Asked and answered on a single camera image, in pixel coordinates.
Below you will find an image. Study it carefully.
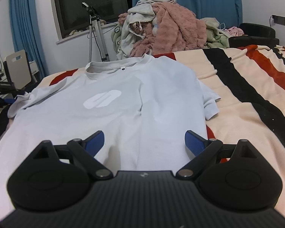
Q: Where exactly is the small pink garment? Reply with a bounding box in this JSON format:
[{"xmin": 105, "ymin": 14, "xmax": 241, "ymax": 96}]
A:
[{"xmin": 224, "ymin": 26, "xmax": 244, "ymax": 37}]

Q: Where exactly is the dark window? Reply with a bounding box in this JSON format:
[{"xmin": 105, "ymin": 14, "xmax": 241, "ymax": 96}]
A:
[{"xmin": 52, "ymin": 0, "xmax": 129, "ymax": 44}]

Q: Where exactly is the black and beige chair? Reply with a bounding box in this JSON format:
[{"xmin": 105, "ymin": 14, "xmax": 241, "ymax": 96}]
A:
[{"xmin": 3, "ymin": 50, "xmax": 39, "ymax": 91}]

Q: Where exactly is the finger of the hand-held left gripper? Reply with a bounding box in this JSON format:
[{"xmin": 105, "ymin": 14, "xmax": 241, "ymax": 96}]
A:
[
  {"xmin": 1, "ymin": 96, "xmax": 17, "ymax": 106},
  {"xmin": 1, "ymin": 81, "xmax": 25, "ymax": 97}
]

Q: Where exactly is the grey hoodie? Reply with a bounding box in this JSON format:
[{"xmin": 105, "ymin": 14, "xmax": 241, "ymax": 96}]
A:
[{"xmin": 116, "ymin": 3, "xmax": 158, "ymax": 60}]

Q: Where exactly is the pink fluffy blanket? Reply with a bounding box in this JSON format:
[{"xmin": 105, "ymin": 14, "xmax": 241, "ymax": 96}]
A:
[{"xmin": 118, "ymin": 2, "xmax": 207, "ymax": 56}]

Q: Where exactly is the white t-shirt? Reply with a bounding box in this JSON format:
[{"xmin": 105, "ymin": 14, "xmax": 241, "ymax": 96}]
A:
[{"xmin": 0, "ymin": 53, "xmax": 222, "ymax": 222}]

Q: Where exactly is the narrow blue curtain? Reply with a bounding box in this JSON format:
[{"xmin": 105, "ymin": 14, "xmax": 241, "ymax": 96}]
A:
[{"xmin": 9, "ymin": 0, "xmax": 49, "ymax": 77}]

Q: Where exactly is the crumpled beige rag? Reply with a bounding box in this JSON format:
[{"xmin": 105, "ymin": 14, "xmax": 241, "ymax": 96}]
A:
[{"xmin": 65, "ymin": 29, "xmax": 85, "ymax": 39}]

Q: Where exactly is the pale green blanket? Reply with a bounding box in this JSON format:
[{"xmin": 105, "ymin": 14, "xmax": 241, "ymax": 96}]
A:
[{"xmin": 203, "ymin": 17, "xmax": 231, "ymax": 49}]

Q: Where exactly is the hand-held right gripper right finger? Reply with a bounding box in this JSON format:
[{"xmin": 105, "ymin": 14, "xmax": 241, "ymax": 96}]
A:
[{"xmin": 175, "ymin": 130, "xmax": 257, "ymax": 180}]

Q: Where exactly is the black armchair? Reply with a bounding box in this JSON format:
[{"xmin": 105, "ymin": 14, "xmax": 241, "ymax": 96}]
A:
[{"xmin": 228, "ymin": 22, "xmax": 280, "ymax": 49}]

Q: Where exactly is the silver tripod stand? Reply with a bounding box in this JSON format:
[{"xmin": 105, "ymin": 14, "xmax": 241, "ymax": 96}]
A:
[{"xmin": 82, "ymin": 2, "xmax": 110, "ymax": 63}]

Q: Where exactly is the striped fleece blanket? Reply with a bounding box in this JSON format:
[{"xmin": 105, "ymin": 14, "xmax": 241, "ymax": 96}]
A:
[{"xmin": 0, "ymin": 45, "xmax": 285, "ymax": 228}]

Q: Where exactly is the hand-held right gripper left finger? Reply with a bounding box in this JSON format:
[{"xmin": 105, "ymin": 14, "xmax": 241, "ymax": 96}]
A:
[{"xmin": 31, "ymin": 130, "xmax": 114, "ymax": 180}]

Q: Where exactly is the pale green patterned garment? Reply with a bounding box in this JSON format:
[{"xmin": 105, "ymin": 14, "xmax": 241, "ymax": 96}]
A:
[{"xmin": 110, "ymin": 23, "xmax": 124, "ymax": 53}]

